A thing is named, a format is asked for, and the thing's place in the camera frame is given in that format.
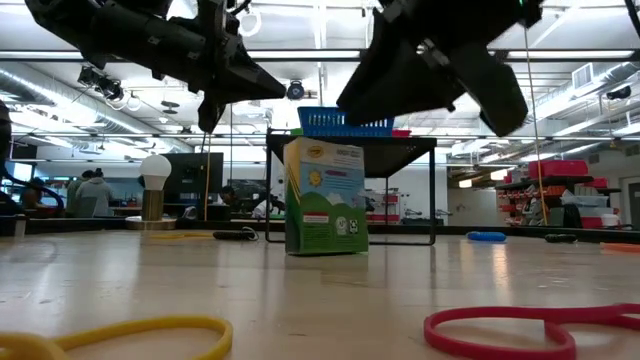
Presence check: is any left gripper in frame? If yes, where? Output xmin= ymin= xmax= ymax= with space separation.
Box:
xmin=93 ymin=0 xmax=288 ymax=134

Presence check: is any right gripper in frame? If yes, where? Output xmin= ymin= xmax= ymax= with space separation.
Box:
xmin=336 ymin=0 xmax=544 ymax=138

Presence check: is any blue plastic basket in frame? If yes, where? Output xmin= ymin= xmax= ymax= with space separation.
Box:
xmin=296 ymin=105 xmax=396 ymax=138

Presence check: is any green blue crayon box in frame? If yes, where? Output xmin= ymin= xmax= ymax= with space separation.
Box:
xmin=282 ymin=136 xmax=370 ymax=257

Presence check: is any black monitor screen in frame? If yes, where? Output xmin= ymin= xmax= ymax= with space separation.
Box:
xmin=162 ymin=151 xmax=225 ymax=221

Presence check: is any black perforated metal stand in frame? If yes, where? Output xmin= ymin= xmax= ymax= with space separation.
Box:
xmin=264 ymin=133 xmax=438 ymax=246

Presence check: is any black metal crossbar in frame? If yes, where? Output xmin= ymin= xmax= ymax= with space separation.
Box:
xmin=0 ymin=48 xmax=640 ymax=64

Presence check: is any white bulb brass lamp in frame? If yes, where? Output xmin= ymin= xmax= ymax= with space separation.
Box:
xmin=124 ymin=153 xmax=177 ymax=231

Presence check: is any black coil wristband keyring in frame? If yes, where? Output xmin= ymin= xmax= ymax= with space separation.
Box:
xmin=212 ymin=226 xmax=260 ymax=242
xmin=543 ymin=232 xmax=580 ymax=245

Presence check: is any black shelf unit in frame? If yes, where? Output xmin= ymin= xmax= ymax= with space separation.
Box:
xmin=494 ymin=173 xmax=624 ymax=230

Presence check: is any red storage bin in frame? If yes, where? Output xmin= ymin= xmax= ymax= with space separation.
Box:
xmin=528 ymin=159 xmax=590 ymax=179

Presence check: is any tan rubber band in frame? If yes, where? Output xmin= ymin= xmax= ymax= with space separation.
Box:
xmin=148 ymin=230 xmax=215 ymax=240

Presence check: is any blue coil wristband keyring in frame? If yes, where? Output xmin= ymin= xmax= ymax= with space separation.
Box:
xmin=466 ymin=230 xmax=508 ymax=244

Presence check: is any clear plastic bin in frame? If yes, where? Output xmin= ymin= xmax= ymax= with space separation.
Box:
xmin=559 ymin=192 xmax=609 ymax=209

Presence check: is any red rubber band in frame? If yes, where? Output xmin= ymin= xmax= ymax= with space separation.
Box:
xmin=423 ymin=302 xmax=640 ymax=360

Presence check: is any orange rubber band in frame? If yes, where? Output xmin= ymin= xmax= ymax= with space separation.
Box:
xmin=598 ymin=241 xmax=640 ymax=254

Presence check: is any yellow rubber band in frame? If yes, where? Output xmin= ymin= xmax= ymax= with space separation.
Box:
xmin=0 ymin=314 xmax=235 ymax=360

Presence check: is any black hanging camera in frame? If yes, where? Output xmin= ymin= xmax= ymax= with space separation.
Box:
xmin=285 ymin=79 xmax=306 ymax=101

